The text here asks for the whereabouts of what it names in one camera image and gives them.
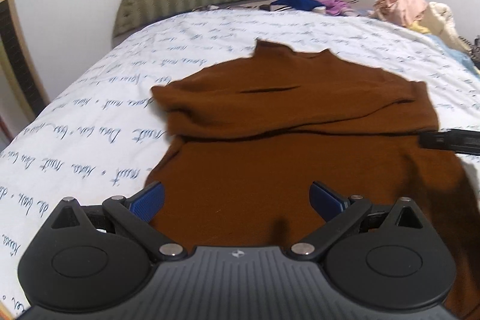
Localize dark clothes pile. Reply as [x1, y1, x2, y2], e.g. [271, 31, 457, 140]
[460, 36, 480, 68]

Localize pink crumpled clothes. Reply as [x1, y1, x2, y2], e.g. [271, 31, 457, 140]
[370, 0, 428, 28]

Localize purple cloth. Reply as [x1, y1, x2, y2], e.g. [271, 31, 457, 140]
[320, 0, 357, 16]

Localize dark blue cloth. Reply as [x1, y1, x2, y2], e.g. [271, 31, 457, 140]
[268, 0, 326, 13]

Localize light blue garment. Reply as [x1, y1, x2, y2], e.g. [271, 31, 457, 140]
[427, 34, 479, 76]

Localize white quilt with blue script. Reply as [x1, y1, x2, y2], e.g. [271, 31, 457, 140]
[1, 9, 479, 317]

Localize cream white garment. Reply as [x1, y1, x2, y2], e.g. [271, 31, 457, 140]
[419, 1, 470, 54]

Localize brown knit sweater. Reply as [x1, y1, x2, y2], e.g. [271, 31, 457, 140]
[148, 41, 479, 319]

